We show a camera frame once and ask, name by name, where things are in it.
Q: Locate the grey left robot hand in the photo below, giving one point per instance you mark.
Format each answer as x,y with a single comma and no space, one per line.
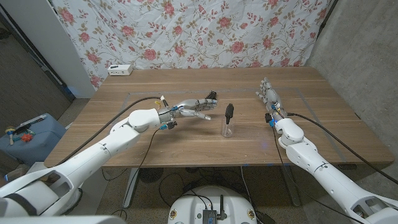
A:
186,105

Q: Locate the white wall panel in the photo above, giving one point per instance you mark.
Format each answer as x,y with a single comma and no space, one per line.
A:
46,37

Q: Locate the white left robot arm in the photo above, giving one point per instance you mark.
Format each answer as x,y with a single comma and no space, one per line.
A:
93,155

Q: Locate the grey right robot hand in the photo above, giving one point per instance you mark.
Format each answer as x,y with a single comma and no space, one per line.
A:
273,98

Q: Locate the white power strip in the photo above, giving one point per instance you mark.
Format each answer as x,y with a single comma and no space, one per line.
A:
119,70

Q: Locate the blue storage box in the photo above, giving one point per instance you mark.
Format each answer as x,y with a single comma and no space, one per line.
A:
40,146

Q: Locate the red toy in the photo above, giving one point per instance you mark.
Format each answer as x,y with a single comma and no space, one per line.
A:
26,137

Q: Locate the white table leg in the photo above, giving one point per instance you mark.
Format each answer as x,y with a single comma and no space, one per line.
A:
290,186
130,186

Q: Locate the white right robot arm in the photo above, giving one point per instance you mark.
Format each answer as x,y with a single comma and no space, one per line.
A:
326,177

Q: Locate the yellow toy maraca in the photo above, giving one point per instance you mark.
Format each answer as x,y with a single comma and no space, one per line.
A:
10,132

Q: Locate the floral backdrop cloth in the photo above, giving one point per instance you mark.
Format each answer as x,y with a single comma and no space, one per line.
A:
192,34

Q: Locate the black hair claw clip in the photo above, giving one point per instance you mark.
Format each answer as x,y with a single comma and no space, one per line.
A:
212,95

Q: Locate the round black floor fan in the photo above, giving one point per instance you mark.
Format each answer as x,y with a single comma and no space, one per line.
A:
150,175

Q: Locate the black backdrop pole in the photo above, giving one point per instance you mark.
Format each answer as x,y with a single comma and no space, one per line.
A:
326,17

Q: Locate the white robot torso base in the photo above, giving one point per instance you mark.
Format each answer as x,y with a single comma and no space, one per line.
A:
192,205

